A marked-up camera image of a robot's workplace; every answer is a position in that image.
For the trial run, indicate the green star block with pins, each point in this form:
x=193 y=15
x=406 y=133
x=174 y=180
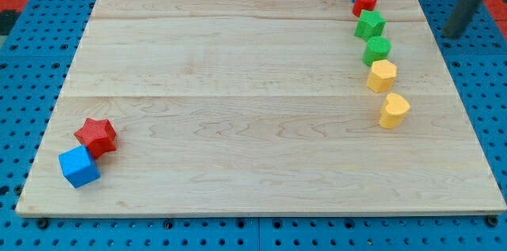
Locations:
x=369 y=24

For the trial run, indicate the red star block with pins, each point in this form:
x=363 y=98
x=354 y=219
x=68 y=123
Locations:
x=98 y=136

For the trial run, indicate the wooden board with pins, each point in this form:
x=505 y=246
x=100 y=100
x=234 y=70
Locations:
x=253 y=108

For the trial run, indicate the yellow hexagon block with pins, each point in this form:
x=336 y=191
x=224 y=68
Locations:
x=381 y=76

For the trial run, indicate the green cylinder block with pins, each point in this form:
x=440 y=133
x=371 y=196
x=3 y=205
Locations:
x=377 y=48

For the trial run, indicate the yellow heart block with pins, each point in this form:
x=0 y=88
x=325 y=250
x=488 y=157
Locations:
x=393 y=110

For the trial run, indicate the red cylinder block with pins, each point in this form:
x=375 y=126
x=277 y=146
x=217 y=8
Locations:
x=360 y=5

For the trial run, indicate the blue cube block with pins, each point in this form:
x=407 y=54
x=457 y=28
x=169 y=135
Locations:
x=78 y=166

